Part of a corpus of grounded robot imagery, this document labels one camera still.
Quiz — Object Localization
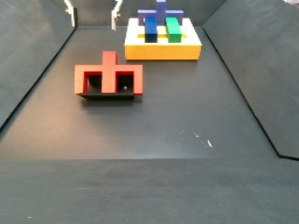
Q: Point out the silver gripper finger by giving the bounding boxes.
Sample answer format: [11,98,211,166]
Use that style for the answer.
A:
[63,0,76,27]
[111,0,123,31]

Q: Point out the red E-shaped block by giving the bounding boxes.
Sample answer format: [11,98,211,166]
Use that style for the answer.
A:
[75,51,144,95]

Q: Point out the yellow base board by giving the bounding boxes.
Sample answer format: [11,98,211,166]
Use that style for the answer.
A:
[124,17,202,60]

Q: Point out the blue bar block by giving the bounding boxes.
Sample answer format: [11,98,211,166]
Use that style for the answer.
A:
[144,17,157,43]

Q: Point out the purple E-shaped block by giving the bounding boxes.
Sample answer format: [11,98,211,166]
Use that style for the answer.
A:
[137,0,184,25]

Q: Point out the green bar block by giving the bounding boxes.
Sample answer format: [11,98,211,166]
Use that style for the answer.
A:
[166,17,182,43]

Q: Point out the black angle bracket stand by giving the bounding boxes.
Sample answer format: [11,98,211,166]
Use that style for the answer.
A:
[79,74,135,101]

